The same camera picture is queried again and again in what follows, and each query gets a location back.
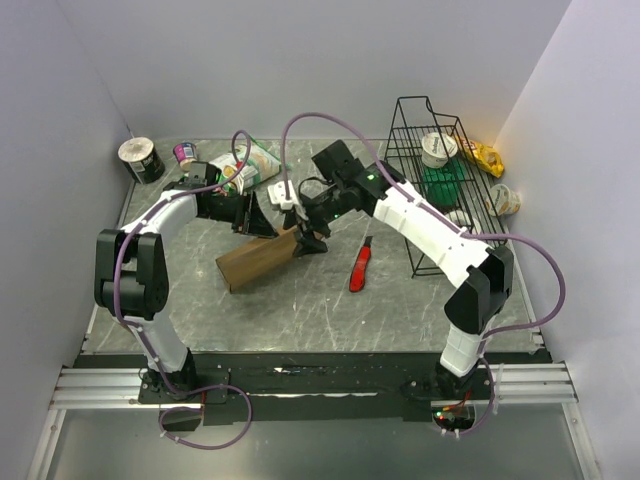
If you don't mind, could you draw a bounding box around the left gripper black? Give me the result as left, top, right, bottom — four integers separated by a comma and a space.
201, 191, 279, 240

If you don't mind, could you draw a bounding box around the brown cardboard express box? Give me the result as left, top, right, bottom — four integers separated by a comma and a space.
216, 228, 297, 293

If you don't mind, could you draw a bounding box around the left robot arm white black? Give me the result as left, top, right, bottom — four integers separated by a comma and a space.
94, 162, 278, 402

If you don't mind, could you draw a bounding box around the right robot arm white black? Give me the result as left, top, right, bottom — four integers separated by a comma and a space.
268, 140, 514, 399

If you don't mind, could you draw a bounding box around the green white chips bag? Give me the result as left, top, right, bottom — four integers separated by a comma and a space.
208, 138, 281, 193

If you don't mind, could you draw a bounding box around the purple small yogurt cup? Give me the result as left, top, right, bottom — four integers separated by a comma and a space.
173, 142, 198, 172

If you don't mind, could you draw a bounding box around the black can white lid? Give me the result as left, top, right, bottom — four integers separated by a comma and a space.
117, 137, 165, 185

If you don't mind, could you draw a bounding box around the green lidded container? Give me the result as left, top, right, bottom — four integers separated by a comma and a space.
423, 160, 467, 211

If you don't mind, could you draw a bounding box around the white yogurt cup in rack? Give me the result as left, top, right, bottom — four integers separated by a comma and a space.
421, 132, 458, 169

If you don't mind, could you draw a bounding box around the white cup in rack front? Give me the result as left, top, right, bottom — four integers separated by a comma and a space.
445, 210, 483, 235

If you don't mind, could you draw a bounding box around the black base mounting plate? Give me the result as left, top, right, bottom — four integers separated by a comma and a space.
137, 352, 496, 434

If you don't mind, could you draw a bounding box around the yellow chips bag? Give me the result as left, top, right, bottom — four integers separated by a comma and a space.
454, 135, 505, 178

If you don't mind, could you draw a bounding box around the yellow white yogurt cup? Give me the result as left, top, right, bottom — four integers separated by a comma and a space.
485, 184, 521, 217

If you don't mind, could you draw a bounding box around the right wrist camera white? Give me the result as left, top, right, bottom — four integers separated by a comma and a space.
267, 180, 301, 212

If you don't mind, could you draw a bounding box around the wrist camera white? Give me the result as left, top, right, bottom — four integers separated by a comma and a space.
227, 162, 250, 194
267, 180, 301, 212

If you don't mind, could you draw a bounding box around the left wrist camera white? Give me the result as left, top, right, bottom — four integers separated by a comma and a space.
227, 162, 250, 194

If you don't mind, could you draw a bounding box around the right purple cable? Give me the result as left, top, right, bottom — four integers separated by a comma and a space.
280, 112, 567, 437

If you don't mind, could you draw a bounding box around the purple cable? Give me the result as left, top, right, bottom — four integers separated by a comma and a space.
112, 129, 254, 450
280, 112, 567, 437

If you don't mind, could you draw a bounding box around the black wire basket rack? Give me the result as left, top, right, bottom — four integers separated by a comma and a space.
383, 96, 508, 279

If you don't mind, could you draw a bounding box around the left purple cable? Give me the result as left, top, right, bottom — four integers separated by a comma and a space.
112, 129, 254, 450

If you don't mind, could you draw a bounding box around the aluminium rail frame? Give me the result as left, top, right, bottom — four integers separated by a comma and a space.
27, 363, 602, 479

